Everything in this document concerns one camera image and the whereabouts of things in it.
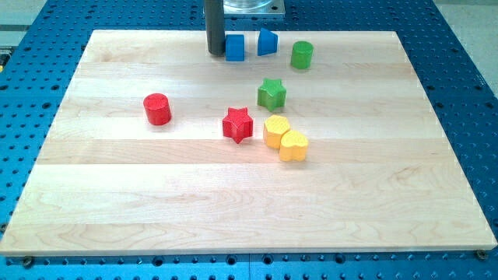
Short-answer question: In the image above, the wooden board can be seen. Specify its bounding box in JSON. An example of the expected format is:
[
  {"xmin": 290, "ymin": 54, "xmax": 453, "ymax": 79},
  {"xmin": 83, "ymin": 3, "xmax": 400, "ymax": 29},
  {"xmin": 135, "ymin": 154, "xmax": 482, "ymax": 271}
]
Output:
[{"xmin": 1, "ymin": 30, "xmax": 496, "ymax": 256}]

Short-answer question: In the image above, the yellow heart block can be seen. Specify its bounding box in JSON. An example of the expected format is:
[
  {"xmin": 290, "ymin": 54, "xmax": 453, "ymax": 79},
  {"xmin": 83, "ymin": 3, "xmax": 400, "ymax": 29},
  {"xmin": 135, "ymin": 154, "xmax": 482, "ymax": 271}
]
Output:
[{"xmin": 279, "ymin": 130, "xmax": 309, "ymax": 161}]

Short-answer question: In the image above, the green star block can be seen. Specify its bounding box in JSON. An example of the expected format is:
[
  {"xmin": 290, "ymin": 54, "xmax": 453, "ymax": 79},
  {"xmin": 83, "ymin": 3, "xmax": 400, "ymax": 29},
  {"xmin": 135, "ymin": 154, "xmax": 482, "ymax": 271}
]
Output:
[{"xmin": 257, "ymin": 78, "xmax": 286, "ymax": 112}]

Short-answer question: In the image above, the red cylinder block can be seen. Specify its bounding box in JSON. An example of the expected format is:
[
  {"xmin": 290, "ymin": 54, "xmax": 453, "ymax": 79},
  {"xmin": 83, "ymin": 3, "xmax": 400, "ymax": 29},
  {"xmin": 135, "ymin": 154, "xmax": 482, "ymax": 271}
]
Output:
[{"xmin": 143, "ymin": 93, "xmax": 172, "ymax": 125}]

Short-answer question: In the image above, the blue perforated table plate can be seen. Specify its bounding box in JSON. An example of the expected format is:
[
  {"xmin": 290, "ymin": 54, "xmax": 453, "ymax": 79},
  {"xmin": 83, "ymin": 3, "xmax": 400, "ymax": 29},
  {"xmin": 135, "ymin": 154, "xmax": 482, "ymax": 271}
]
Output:
[{"xmin": 1, "ymin": 1, "xmax": 497, "ymax": 279}]

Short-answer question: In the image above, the yellow hexagon block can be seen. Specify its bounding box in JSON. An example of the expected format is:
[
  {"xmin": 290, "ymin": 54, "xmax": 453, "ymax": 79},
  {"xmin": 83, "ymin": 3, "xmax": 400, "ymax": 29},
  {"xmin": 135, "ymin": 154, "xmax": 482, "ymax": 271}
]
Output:
[{"xmin": 263, "ymin": 115, "xmax": 290, "ymax": 149}]

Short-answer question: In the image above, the red star block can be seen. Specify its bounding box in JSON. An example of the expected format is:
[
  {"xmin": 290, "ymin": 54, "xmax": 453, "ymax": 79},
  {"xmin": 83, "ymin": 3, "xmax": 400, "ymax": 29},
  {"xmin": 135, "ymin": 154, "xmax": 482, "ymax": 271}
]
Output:
[{"xmin": 222, "ymin": 107, "xmax": 254, "ymax": 144}]

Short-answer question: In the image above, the green cylinder block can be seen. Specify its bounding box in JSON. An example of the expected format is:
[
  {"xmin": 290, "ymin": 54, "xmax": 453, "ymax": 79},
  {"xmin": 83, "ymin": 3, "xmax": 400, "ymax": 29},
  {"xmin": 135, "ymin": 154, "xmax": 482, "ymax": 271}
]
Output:
[{"xmin": 290, "ymin": 40, "xmax": 314, "ymax": 69}]

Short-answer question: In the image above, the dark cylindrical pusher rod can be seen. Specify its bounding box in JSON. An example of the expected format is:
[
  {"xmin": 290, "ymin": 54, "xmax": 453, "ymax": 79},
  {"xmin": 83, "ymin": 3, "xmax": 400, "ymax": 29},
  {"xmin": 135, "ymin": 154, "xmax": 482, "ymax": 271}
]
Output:
[{"xmin": 204, "ymin": 0, "xmax": 225, "ymax": 56}]

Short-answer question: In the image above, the blue cube block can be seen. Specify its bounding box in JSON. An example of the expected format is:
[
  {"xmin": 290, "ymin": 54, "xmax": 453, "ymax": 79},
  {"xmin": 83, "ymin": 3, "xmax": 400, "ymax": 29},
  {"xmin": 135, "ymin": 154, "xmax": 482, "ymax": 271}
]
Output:
[{"xmin": 225, "ymin": 34, "xmax": 245, "ymax": 61}]

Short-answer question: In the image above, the blue wedge block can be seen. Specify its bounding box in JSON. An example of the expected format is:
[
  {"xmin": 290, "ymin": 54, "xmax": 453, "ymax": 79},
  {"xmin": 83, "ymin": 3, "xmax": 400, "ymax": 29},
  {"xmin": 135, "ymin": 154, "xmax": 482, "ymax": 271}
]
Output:
[{"xmin": 257, "ymin": 28, "xmax": 279, "ymax": 56}]

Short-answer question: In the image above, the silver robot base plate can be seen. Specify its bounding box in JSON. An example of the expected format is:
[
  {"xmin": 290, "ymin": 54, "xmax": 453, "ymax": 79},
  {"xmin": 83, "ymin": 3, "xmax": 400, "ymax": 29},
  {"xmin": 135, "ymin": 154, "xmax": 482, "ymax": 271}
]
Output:
[{"xmin": 223, "ymin": 0, "xmax": 286, "ymax": 17}]

